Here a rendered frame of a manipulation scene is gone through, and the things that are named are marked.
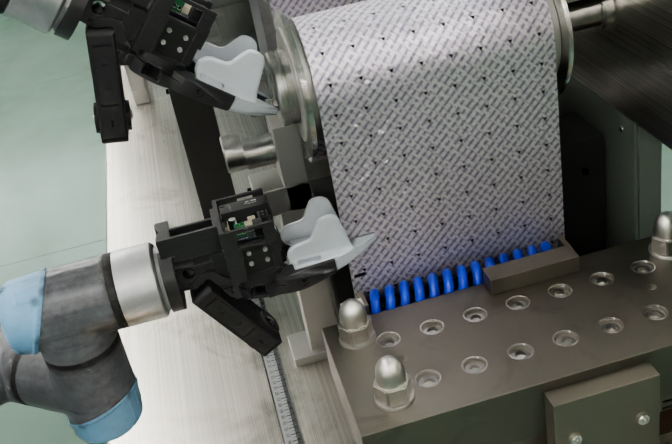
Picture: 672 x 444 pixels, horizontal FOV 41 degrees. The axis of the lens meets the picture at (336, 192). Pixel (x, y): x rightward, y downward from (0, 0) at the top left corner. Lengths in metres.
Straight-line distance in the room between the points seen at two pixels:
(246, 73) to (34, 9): 0.19
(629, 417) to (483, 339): 0.14
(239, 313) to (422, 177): 0.23
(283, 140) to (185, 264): 0.16
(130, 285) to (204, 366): 0.28
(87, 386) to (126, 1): 0.37
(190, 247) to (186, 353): 0.31
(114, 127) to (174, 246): 0.12
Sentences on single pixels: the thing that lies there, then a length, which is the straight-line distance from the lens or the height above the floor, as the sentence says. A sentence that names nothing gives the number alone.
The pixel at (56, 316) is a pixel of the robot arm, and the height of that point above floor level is 1.12.
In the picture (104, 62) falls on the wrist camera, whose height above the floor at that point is 1.33.
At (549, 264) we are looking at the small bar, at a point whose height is 1.05.
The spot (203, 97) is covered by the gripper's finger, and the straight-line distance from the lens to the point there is 0.81.
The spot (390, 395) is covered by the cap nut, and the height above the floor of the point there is 1.05.
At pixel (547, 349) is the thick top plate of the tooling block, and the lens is 0.85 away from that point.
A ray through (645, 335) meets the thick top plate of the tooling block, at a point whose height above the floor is 1.03.
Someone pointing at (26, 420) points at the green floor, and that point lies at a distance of 2.66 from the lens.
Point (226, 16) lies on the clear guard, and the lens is 1.88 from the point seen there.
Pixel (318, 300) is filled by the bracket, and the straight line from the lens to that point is 1.04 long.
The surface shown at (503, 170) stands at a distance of 0.92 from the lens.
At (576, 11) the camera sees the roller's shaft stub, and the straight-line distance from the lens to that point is 0.95.
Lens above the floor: 1.58
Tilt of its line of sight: 29 degrees down
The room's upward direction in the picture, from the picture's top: 11 degrees counter-clockwise
